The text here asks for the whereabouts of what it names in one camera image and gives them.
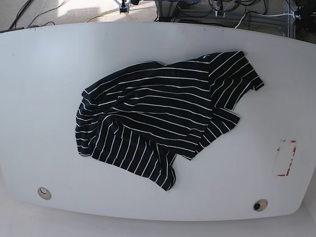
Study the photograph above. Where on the navy white striped t-shirt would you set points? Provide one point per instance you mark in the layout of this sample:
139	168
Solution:
142	117

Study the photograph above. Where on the red tape rectangle marking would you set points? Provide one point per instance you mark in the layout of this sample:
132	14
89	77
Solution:
284	157

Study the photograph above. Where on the right table cable grommet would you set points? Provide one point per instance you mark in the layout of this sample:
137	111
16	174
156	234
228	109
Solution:
260	205

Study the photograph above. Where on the table cable grommet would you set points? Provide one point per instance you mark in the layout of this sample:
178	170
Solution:
260	205
44	193

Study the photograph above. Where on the left table cable grommet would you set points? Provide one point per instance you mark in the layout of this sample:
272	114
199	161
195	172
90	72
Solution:
44	193

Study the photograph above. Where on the grey aluminium frame stand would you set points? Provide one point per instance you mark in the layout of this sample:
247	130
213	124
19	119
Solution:
242	14

